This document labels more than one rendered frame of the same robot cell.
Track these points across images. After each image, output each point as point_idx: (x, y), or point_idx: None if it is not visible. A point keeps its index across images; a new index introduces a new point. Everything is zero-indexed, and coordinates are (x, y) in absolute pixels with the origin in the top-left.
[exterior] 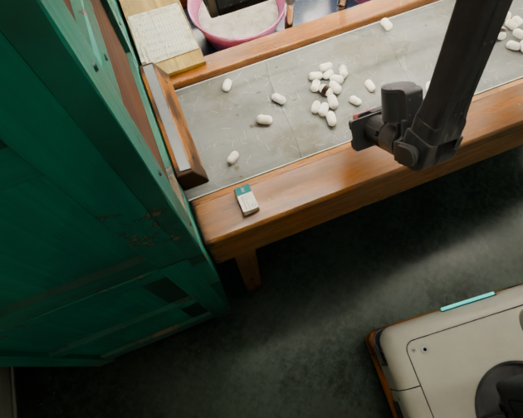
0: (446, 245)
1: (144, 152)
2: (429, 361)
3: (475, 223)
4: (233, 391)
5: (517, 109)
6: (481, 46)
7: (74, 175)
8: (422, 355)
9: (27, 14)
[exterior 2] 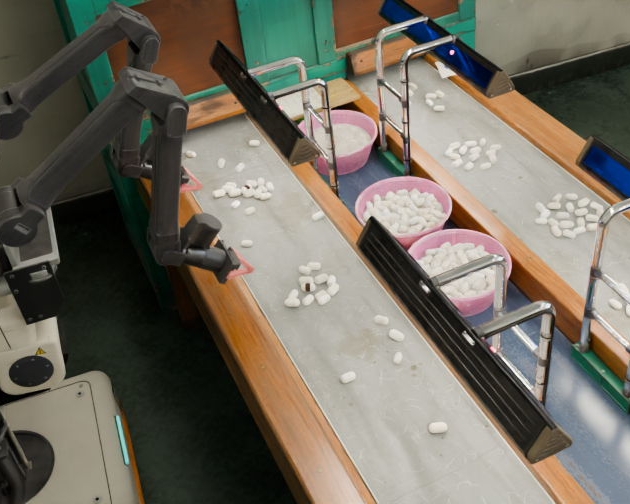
0: (222, 499)
1: (85, 29)
2: (68, 397)
3: None
4: (92, 324)
5: (214, 288)
6: None
7: (67, 9)
8: (74, 392)
9: None
